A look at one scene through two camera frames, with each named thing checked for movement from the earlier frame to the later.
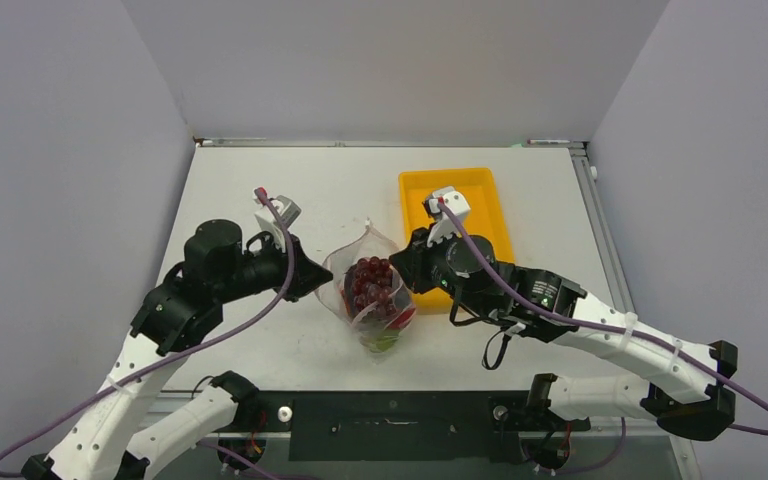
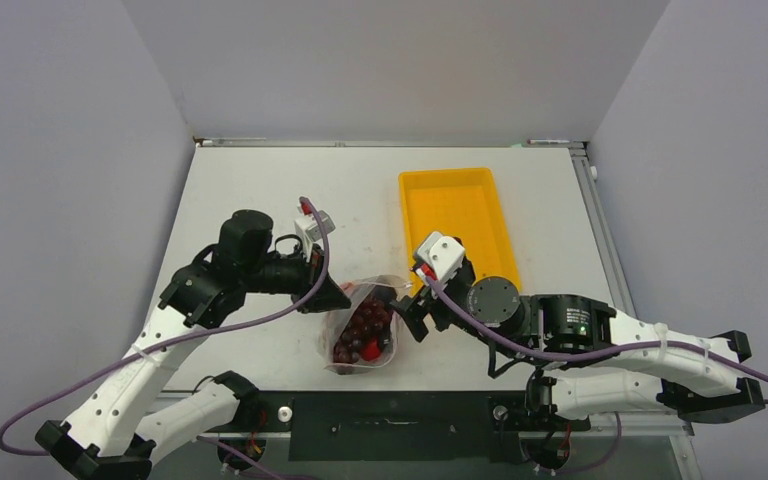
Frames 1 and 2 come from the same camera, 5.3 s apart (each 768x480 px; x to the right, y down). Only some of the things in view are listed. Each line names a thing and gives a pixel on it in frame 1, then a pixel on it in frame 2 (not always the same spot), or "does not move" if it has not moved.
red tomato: (402, 319) -> (372, 352)
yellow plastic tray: (485, 218) does not move
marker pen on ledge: (534, 141) does not move
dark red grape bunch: (372, 292) -> (371, 322)
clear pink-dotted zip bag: (367, 292) -> (364, 334)
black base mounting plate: (403, 426) does not move
